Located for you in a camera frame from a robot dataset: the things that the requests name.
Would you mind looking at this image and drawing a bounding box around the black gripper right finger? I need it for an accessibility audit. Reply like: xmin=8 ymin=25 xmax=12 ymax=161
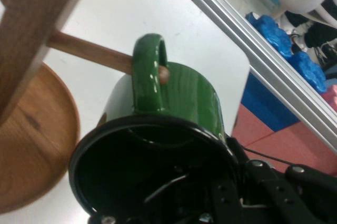
xmin=210 ymin=137 xmax=337 ymax=224

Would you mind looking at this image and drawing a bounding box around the low aluminium side rail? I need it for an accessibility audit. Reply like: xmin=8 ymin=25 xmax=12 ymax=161
xmin=162 ymin=0 xmax=337 ymax=154

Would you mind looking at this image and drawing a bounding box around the green enamel mug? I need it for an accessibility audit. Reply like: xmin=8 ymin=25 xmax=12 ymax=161
xmin=68 ymin=33 xmax=239 ymax=218

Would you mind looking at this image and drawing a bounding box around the red foam floor mat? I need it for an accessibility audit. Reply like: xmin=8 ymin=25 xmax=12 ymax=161
xmin=231 ymin=104 xmax=337 ymax=177

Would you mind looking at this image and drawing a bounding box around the blue foam floor mat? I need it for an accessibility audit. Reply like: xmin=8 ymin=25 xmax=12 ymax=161
xmin=240 ymin=72 xmax=301 ymax=133

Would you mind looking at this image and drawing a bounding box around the blue crumpled plastic bag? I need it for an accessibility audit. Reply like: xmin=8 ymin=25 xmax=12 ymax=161
xmin=286 ymin=51 xmax=328 ymax=95
xmin=245 ymin=12 xmax=293 ymax=61

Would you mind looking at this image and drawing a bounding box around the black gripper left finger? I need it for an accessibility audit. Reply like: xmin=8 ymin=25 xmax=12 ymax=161
xmin=89 ymin=173 xmax=211 ymax=224

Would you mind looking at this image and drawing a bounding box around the pink foam piece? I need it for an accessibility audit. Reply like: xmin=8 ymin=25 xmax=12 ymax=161
xmin=321 ymin=84 xmax=337 ymax=113

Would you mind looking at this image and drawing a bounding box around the brown wooden mug tree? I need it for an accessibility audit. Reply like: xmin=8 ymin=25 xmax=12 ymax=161
xmin=0 ymin=0 xmax=169 ymax=214

